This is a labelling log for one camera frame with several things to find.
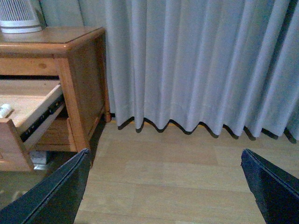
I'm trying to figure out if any white medicine bottle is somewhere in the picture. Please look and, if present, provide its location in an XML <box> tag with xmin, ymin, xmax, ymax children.
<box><xmin>0</xmin><ymin>104</ymin><xmax>13</xmax><ymax>118</ymax></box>

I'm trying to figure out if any white cylindrical air purifier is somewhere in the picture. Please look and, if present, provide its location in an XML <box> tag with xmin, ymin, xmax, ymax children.
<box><xmin>0</xmin><ymin>0</ymin><xmax>43</xmax><ymax>34</ymax></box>

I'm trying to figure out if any grey curtain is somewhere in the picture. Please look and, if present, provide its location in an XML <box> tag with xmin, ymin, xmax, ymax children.
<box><xmin>40</xmin><ymin>0</ymin><xmax>299</xmax><ymax>139</ymax></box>

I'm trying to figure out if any wooden drawer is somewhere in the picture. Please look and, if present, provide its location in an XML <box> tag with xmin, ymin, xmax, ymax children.
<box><xmin>35</xmin><ymin>118</ymin><xmax>77</xmax><ymax>152</ymax></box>
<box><xmin>0</xmin><ymin>79</ymin><xmax>65</xmax><ymax>171</ymax></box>

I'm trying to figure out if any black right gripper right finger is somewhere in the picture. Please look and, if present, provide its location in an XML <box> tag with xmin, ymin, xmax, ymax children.
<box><xmin>241</xmin><ymin>149</ymin><xmax>299</xmax><ymax>224</ymax></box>

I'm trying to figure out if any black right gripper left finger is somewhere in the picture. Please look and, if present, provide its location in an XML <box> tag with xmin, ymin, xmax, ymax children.
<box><xmin>0</xmin><ymin>149</ymin><xmax>91</xmax><ymax>224</ymax></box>

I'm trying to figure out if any wooden nightstand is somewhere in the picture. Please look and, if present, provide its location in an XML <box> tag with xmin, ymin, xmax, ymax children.
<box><xmin>0</xmin><ymin>26</ymin><xmax>112</xmax><ymax>168</ymax></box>

